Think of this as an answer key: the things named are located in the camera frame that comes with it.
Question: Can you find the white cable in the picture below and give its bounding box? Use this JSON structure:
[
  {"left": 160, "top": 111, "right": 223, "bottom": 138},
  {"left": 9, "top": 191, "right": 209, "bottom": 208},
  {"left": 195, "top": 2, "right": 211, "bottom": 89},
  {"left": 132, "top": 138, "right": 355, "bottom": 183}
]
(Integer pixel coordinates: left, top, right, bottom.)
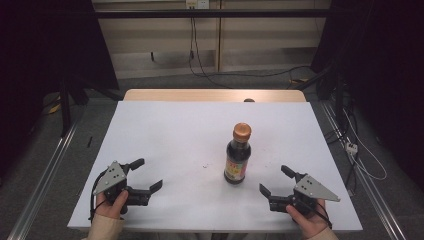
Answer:
[{"left": 342, "top": 107, "right": 389, "bottom": 181}]

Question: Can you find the person's left hand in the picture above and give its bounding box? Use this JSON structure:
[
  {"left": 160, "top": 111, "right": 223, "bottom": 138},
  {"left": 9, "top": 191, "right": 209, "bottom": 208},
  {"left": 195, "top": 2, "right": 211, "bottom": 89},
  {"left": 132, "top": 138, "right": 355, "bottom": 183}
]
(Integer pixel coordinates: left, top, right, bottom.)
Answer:
[{"left": 94, "top": 189, "right": 130, "bottom": 221}]

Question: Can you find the long black floor cable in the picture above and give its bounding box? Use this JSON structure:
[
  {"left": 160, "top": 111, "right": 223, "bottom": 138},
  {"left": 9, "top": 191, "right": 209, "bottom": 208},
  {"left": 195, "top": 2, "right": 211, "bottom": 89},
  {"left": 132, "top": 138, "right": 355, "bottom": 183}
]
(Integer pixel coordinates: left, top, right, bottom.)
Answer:
[{"left": 199, "top": 65, "right": 312, "bottom": 80}]

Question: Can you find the wooden table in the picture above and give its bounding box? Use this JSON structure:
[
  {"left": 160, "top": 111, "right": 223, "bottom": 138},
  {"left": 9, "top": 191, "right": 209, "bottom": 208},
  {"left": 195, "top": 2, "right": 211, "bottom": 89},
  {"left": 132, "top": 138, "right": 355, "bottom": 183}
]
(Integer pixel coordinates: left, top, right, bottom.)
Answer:
[{"left": 123, "top": 88, "right": 307, "bottom": 103}]

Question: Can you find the dark sauce bottle orange cap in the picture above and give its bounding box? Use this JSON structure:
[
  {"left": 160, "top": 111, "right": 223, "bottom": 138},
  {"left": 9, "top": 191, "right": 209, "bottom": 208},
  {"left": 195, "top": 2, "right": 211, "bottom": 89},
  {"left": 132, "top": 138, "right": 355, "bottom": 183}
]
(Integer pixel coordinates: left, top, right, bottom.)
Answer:
[{"left": 223, "top": 122, "right": 253, "bottom": 185}]

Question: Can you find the aluminium floor rail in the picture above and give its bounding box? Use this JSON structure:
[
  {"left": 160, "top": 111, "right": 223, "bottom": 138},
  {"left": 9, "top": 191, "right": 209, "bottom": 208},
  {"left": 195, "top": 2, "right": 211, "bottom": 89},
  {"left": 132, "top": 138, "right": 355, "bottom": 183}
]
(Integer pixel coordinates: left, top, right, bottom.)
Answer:
[
  {"left": 6, "top": 121, "right": 82, "bottom": 240},
  {"left": 319, "top": 99, "right": 408, "bottom": 240}
]

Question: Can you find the hand-held gripper black cable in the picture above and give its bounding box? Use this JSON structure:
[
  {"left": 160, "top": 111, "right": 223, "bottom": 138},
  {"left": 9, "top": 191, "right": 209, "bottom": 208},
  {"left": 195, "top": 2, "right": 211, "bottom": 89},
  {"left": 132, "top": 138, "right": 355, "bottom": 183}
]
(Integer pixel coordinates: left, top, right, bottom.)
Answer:
[
  {"left": 87, "top": 169, "right": 108, "bottom": 223},
  {"left": 299, "top": 196, "right": 334, "bottom": 230}
]

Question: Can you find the black floor cables bundle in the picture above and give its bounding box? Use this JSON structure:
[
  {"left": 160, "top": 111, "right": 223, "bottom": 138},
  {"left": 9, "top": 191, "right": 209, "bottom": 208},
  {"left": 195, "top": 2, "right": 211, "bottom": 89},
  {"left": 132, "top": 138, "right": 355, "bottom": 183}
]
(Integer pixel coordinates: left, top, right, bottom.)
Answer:
[{"left": 324, "top": 83, "right": 360, "bottom": 188}]

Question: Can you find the white table board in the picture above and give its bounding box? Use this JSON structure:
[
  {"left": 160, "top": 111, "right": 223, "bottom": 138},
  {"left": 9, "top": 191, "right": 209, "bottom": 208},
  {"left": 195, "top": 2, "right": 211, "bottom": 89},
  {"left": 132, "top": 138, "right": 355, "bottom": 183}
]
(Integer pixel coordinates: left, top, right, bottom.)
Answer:
[{"left": 67, "top": 100, "right": 364, "bottom": 233}]

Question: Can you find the dark curtain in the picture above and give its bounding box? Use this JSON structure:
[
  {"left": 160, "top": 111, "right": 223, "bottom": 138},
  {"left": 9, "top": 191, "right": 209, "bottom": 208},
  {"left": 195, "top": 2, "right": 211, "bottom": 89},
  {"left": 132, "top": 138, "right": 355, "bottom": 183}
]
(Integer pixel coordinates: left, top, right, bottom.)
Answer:
[
  {"left": 310, "top": 0, "right": 424, "bottom": 193},
  {"left": 0, "top": 0, "right": 120, "bottom": 174}
]

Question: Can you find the left hand-held gripper black cable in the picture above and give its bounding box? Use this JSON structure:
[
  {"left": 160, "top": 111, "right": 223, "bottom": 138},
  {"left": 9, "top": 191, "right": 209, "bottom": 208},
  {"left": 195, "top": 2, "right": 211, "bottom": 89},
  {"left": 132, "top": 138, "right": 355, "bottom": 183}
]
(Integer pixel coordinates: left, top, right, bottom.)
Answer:
[{"left": 87, "top": 169, "right": 108, "bottom": 223}]

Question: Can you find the white wall socket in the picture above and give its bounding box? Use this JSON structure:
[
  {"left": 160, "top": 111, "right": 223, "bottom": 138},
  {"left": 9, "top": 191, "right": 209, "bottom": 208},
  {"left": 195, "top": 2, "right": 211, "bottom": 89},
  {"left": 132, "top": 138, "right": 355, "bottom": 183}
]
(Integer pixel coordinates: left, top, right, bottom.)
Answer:
[{"left": 185, "top": 0, "right": 211, "bottom": 10}]

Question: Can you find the black cable from wall socket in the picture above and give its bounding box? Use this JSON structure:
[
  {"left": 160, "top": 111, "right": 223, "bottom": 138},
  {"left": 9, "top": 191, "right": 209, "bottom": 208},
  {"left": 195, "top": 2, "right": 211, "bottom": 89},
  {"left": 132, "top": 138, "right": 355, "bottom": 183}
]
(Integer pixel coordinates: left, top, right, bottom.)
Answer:
[{"left": 188, "top": 16, "right": 234, "bottom": 90}]

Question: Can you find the right hand-held gripper black cable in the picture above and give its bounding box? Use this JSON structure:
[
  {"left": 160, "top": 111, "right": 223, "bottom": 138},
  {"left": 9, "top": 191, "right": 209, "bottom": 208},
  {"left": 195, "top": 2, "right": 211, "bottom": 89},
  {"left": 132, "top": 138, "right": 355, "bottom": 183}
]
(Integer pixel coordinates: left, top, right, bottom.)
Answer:
[{"left": 299, "top": 196, "right": 334, "bottom": 230}]

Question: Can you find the black metal stand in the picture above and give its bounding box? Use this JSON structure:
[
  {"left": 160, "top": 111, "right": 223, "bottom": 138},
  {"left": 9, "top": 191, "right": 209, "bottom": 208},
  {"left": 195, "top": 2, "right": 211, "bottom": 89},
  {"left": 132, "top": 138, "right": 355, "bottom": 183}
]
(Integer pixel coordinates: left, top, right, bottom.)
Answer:
[
  {"left": 294, "top": 63, "right": 347, "bottom": 132},
  {"left": 58, "top": 74, "right": 125, "bottom": 138}
]

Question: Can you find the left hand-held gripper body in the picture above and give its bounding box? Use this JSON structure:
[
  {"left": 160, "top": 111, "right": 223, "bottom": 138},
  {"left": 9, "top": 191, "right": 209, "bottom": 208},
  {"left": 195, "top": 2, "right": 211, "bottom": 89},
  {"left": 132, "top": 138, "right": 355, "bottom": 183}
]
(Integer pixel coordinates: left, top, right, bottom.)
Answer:
[{"left": 93, "top": 160, "right": 151, "bottom": 215}]

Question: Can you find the person's right hand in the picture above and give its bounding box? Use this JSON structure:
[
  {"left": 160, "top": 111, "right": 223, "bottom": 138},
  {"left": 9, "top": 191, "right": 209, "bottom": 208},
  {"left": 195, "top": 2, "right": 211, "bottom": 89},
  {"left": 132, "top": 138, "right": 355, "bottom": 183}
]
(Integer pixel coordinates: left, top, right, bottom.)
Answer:
[{"left": 285, "top": 198, "right": 330, "bottom": 240}]

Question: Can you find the black horizontal metal bar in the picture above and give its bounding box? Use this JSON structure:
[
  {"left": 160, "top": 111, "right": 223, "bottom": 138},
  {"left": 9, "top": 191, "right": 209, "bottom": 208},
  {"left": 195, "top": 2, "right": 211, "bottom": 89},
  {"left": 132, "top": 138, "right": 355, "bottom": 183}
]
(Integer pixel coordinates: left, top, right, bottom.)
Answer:
[{"left": 94, "top": 8, "right": 335, "bottom": 19}]

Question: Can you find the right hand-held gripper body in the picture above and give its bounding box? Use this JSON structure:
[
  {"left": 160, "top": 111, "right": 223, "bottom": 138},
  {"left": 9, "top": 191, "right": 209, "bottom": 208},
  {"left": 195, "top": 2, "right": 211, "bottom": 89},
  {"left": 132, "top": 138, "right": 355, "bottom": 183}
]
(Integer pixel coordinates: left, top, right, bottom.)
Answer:
[{"left": 268, "top": 171, "right": 341, "bottom": 215}]

